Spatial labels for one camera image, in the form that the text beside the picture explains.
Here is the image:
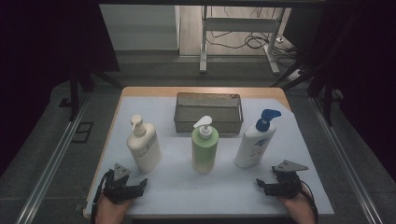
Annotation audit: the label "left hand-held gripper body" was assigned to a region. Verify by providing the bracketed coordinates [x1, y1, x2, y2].
[102, 162, 133, 205]

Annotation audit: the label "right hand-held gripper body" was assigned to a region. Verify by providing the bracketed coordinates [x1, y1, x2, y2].
[272, 160, 309, 200]

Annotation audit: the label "cream pump bottle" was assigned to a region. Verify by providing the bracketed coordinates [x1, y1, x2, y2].
[126, 114, 163, 175]

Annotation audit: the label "white bottle with blue pump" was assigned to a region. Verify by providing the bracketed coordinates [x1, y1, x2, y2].
[233, 108, 282, 169]

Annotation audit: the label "green pump bottle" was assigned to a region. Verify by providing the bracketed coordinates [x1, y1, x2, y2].
[191, 115, 219, 175]

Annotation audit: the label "metal mesh basket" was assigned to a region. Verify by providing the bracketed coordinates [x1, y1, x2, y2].
[173, 91, 245, 134]

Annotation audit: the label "person's left hand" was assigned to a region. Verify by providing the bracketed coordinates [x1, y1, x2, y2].
[94, 195, 135, 224]

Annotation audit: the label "person's right hand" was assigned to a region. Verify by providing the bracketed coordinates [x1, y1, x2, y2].
[277, 186, 318, 224]

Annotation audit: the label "pale blue table mat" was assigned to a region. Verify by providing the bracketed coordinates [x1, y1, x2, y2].
[84, 95, 335, 217]

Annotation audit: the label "black tripod stand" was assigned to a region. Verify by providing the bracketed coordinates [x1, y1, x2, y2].
[270, 12, 345, 127]
[58, 60, 124, 122]

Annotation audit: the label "white power strip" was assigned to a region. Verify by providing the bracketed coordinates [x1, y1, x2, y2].
[288, 68, 304, 83]

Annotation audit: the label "white cabinet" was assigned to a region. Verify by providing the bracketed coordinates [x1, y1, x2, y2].
[98, 4, 181, 51]

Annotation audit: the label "left hand-held gripper cable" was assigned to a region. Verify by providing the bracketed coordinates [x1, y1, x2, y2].
[91, 170, 110, 224]

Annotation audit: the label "hand-held gripper cable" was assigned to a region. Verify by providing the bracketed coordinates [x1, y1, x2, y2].
[91, 170, 110, 224]
[298, 180, 319, 224]

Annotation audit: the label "right hand-held gripper cable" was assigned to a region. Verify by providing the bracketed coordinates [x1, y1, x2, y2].
[298, 180, 319, 224]

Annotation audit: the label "aluminium floor rail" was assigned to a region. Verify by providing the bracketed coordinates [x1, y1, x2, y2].
[309, 96, 385, 224]
[15, 92, 92, 224]

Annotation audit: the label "black floor cables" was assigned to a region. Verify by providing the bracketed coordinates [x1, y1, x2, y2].
[206, 6, 301, 68]

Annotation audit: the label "white metal stand frame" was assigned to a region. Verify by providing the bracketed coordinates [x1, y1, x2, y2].
[199, 6, 286, 76]

